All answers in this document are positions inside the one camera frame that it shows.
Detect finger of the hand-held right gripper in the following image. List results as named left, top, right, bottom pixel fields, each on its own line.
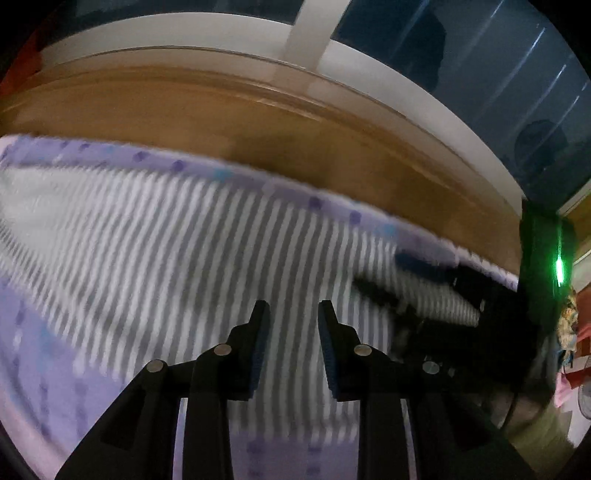
left=394, top=249, right=485, bottom=301
left=352, top=276, right=426, bottom=324

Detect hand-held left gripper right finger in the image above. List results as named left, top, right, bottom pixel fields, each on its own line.
left=318, top=300, right=536, bottom=480

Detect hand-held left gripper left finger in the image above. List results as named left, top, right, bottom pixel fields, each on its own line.
left=55, top=300, right=271, bottom=480

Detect grey striped pants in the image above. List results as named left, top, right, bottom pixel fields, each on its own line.
left=0, top=166, right=483, bottom=439

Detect colourful cloth pile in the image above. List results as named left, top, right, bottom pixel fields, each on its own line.
left=556, top=291, right=580, bottom=356

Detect pink cloth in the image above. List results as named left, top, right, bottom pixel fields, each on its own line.
left=554, top=369, right=580, bottom=409

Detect purple dotted bed sheet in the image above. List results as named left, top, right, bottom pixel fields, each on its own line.
left=0, top=134, right=520, bottom=480

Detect wooden bed headboard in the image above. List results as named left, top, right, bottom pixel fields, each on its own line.
left=0, top=46, right=525, bottom=278

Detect wooden window trim post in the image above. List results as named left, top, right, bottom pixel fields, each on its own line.
left=566, top=203, right=591, bottom=264

